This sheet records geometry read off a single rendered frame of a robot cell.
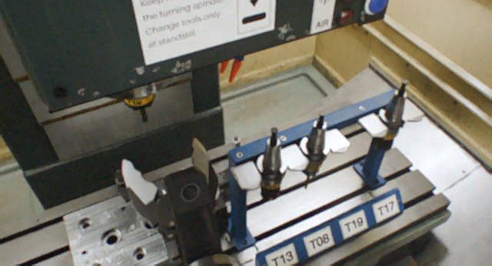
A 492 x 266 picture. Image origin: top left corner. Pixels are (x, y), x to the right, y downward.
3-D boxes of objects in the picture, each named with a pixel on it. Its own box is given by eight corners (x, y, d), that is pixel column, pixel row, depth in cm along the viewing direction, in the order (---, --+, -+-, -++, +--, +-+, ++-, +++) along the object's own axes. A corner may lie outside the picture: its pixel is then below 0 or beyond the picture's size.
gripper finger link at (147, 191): (114, 191, 62) (154, 229, 58) (105, 167, 57) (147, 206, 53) (131, 178, 63) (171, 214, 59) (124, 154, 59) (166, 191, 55)
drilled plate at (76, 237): (203, 253, 104) (201, 243, 100) (87, 305, 95) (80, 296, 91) (172, 186, 118) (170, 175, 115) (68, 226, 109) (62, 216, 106)
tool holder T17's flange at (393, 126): (390, 110, 103) (393, 103, 101) (409, 124, 99) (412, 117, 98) (372, 120, 101) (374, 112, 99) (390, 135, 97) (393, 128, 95)
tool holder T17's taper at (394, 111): (393, 106, 100) (400, 84, 96) (407, 117, 98) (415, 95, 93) (380, 113, 99) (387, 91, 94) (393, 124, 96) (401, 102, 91)
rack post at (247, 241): (256, 244, 110) (258, 174, 89) (238, 252, 109) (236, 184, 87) (240, 214, 117) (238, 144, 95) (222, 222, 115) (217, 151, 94)
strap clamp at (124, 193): (141, 217, 116) (131, 184, 105) (129, 221, 115) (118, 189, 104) (128, 183, 124) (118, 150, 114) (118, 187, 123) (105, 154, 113)
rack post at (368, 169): (386, 183, 124) (414, 111, 103) (372, 190, 122) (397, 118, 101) (365, 161, 130) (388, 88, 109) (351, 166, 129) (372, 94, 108)
